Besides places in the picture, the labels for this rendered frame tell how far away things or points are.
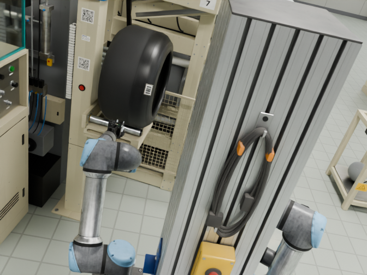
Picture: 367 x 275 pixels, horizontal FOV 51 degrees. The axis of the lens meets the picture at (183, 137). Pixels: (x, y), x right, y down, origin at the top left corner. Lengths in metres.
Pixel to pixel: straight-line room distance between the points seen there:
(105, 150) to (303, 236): 0.80
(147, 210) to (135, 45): 1.50
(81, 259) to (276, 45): 1.17
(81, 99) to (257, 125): 1.83
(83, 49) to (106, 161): 1.00
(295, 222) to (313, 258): 1.98
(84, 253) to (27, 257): 1.25
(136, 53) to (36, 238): 1.50
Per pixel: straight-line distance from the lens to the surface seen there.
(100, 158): 1.55
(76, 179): 2.89
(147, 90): 2.12
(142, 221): 3.10
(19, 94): 2.55
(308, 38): 0.76
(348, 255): 3.60
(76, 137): 2.69
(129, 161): 1.56
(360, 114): 4.10
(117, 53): 2.16
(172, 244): 1.03
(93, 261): 1.63
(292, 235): 1.44
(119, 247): 1.64
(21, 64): 2.46
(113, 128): 2.01
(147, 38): 2.23
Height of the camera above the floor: 2.18
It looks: 31 degrees down
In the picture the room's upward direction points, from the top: 14 degrees clockwise
